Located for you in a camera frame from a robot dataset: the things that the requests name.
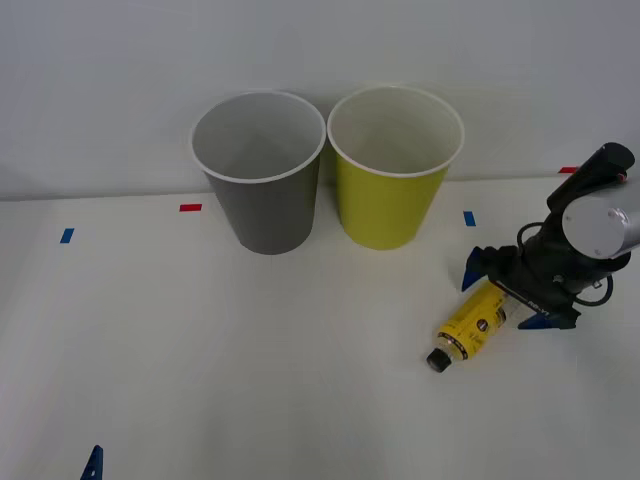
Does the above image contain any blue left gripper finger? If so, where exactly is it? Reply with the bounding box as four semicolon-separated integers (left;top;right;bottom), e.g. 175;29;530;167
79;444;105;480

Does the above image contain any grey plastic waste bin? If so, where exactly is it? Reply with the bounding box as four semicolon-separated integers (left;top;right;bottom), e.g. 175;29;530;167
190;89;328;256

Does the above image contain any yellow-green plastic waste bin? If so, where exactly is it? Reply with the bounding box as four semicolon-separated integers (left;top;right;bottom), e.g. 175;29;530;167
326;85;466;252

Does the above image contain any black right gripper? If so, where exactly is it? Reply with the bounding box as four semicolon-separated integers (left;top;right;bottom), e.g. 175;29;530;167
460;238;604;333

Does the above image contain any yellow bottle with black cap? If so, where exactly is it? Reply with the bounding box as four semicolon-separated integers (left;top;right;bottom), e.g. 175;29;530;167
424;279;512;374

